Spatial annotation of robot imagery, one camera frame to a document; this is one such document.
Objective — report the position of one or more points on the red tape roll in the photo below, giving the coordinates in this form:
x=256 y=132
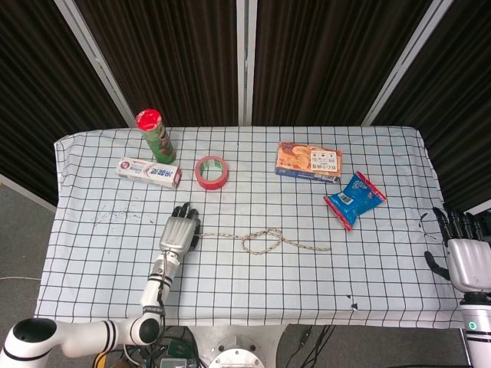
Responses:
x=201 y=180

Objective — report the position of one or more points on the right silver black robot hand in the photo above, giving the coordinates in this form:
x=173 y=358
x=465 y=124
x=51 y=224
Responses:
x=470 y=264

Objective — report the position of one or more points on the silver partition frame post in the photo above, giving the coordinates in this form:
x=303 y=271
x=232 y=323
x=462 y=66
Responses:
x=246 y=61
x=406 y=61
x=96 y=61

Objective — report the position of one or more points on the blue snack bag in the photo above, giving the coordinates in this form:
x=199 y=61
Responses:
x=354 y=199

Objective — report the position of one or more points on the dark ribbed partition panel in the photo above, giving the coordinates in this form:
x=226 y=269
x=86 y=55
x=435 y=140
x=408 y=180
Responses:
x=34 y=96
x=326 y=57
x=172 y=57
x=460 y=115

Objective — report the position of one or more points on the orange biscuit box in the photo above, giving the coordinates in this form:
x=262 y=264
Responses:
x=303 y=159

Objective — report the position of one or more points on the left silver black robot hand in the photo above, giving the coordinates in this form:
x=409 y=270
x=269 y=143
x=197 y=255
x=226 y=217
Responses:
x=178 y=234

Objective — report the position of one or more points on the green chips can red lid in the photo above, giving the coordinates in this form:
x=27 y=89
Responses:
x=161 y=143

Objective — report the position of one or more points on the white black checkered tablecloth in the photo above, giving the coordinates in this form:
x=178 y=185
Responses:
x=249 y=283

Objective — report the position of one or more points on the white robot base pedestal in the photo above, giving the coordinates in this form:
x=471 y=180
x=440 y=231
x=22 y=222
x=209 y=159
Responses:
x=238 y=345

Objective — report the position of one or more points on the white toothpaste box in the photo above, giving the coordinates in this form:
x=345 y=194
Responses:
x=147 y=171

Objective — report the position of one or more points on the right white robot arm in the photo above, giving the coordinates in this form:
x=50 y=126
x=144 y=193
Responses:
x=477 y=333

